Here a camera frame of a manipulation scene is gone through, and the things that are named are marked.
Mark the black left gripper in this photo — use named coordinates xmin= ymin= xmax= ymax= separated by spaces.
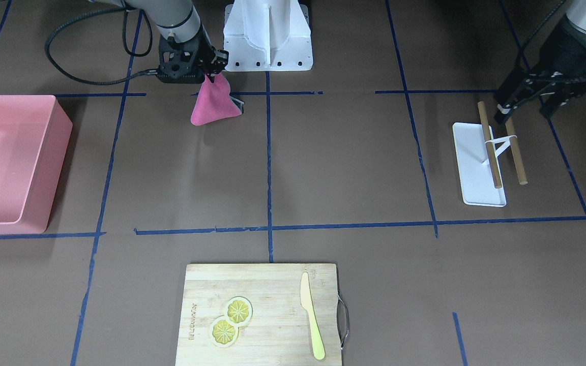
xmin=494 ymin=20 xmax=586 ymax=125

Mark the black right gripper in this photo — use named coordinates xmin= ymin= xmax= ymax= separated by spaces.
xmin=193 ymin=25 xmax=229 ymax=84

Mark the pink microfiber cloth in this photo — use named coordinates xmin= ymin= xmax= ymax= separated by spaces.
xmin=190 ymin=74 xmax=244 ymax=127

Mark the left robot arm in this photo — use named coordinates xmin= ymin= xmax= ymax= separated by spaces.
xmin=494 ymin=1 xmax=586 ymax=125

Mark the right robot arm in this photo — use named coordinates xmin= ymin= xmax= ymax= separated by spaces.
xmin=108 ymin=1 xmax=229 ymax=84

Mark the white towel rack stand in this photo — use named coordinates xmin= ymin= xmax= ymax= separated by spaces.
xmin=453 ymin=101 xmax=528 ymax=207

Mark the pink plastic bin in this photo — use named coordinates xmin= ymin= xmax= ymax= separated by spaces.
xmin=0 ymin=95 xmax=73 ymax=235

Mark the lemon slice upper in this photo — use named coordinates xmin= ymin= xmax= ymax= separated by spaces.
xmin=225 ymin=296 xmax=253 ymax=327

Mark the yellow plastic knife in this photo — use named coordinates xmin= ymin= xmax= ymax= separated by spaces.
xmin=300 ymin=271 xmax=326 ymax=360

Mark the wooden cutting board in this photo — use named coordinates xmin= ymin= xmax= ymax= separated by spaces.
xmin=174 ymin=263 xmax=345 ymax=365

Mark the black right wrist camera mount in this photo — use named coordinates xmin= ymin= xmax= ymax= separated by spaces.
xmin=156 ymin=36 xmax=206 ymax=85

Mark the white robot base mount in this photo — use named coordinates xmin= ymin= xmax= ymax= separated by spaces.
xmin=223 ymin=1 xmax=314 ymax=72

